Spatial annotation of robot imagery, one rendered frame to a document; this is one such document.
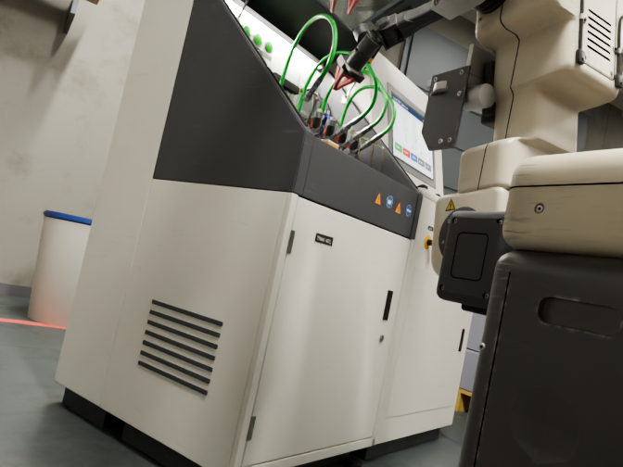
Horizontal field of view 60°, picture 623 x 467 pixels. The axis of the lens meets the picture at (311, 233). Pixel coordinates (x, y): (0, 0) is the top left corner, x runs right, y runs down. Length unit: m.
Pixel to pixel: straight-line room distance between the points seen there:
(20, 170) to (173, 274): 2.91
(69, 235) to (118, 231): 1.56
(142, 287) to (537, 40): 1.24
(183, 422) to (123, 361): 0.31
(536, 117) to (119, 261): 1.31
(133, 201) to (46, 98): 2.72
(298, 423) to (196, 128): 0.90
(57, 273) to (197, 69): 1.97
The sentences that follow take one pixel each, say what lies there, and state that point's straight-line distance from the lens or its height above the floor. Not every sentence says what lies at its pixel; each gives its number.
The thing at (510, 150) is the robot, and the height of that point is 0.88.
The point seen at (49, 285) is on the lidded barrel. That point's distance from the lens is 3.48.
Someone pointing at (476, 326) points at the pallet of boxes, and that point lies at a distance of 3.29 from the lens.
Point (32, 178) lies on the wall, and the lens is 4.41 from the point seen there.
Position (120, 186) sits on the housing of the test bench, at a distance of 1.91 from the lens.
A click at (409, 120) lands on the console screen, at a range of 2.47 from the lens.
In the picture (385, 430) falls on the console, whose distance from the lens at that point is 2.04.
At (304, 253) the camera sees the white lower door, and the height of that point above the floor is 0.65.
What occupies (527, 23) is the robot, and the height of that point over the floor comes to 1.11.
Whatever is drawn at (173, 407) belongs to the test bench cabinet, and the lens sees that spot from 1.58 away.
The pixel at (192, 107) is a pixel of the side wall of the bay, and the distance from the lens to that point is 1.73.
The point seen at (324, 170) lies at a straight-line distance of 1.45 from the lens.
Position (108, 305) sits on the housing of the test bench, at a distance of 1.85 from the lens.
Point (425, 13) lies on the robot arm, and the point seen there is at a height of 1.42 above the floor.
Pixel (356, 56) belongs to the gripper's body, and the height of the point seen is 1.29.
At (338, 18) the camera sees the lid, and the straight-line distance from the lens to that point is 2.22.
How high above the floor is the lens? 0.61
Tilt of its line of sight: 4 degrees up
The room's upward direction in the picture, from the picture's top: 12 degrees clockwise
